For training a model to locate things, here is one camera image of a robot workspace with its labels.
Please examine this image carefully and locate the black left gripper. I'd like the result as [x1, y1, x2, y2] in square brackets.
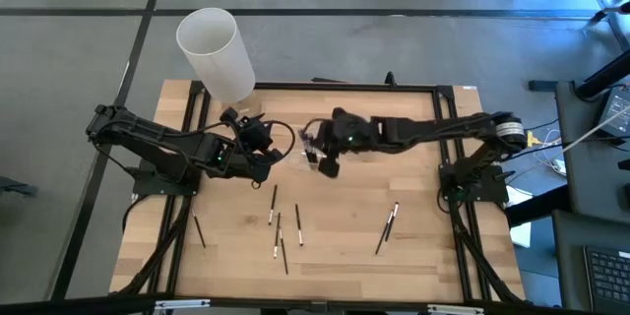
[220, 106, 285, 166]

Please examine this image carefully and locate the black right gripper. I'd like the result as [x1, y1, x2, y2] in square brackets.
[314, 106, 378, 179]

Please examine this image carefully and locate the short thick black makeup brush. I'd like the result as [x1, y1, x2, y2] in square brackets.
[301, 130, 315, 164]

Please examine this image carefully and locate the thin black makeup brush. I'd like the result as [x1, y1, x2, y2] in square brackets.
[384, 201, 402, 243]
[273, 212, 282, 260]
[294, 203, 305, 248]
[278, 225, 290, 276]
[268, 184, 280, 226]
[374, 209, 396, 257]

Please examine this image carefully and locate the thin black eyeliner brush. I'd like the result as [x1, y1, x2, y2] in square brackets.
[191, 210, 208, 250]

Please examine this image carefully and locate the clear acrylic brush organizer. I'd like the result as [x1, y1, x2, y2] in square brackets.
[287, 150, 324, 173]

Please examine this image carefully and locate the table lamp white cylindrical shade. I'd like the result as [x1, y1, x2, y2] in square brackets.
[175, 7, 263, 124]

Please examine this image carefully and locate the white paper sheet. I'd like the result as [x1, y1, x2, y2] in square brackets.
[506, 185, 534, 250]

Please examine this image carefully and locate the black table leg beam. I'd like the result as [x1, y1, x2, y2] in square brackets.
[504, 184, 572, 227]

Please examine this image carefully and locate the dark floor object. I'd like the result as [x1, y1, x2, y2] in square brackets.
[0, 175, 38, 198]

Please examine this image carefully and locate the black pole foot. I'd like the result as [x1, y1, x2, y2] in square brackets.
[529, 80, 560, 93]

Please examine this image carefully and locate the dark desk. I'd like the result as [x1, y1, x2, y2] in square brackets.
[550, 209, 630, 314]

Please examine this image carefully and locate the grey desk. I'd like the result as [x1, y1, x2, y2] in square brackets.
[554, 80, 630, 222]

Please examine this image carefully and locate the thick black pole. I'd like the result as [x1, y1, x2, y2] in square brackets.
[574, 50, 630, 101]

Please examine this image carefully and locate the black keyboard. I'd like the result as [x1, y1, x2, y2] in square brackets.
[583, 244, 630, 314]

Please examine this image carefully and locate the black stand leg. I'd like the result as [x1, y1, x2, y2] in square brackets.
[589, 0, 630, 24]

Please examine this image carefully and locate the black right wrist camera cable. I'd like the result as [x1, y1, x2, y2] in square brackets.
[300, 117, 332, 139]

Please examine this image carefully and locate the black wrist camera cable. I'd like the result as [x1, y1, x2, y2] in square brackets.
[300, 117, 332, 139]
[265, 120, 297, 164]

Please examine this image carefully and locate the black left wrist camera cable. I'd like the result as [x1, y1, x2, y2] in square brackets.
[265, 120, 297, 164]

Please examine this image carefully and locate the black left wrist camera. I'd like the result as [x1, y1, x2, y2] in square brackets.
[243, 113, 275, 152]

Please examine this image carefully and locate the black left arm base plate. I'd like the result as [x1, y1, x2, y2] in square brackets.
[130, 156, 204, 197]

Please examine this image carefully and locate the black right base cable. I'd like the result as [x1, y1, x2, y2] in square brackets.
[435, 184, 452, 214]

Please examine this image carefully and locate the black base cable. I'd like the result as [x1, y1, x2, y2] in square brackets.
[435, 184, 452, 214]
[120, 193, 149, 235]

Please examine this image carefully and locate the black left base cable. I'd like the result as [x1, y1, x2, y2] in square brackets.
[120, 193, 149, 235]

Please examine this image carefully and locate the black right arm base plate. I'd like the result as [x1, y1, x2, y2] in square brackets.
[439, 162, 510, 204]

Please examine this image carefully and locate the silver metal bracket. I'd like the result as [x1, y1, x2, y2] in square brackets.
[426, 303, 486, 315]
[154, 298, 212, 312]

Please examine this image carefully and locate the black camera gantry bar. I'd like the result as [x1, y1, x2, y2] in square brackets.
[0, 293, 630, 315]

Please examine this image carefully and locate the white floor cable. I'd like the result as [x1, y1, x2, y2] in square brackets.
[534, 127, 567, 178]

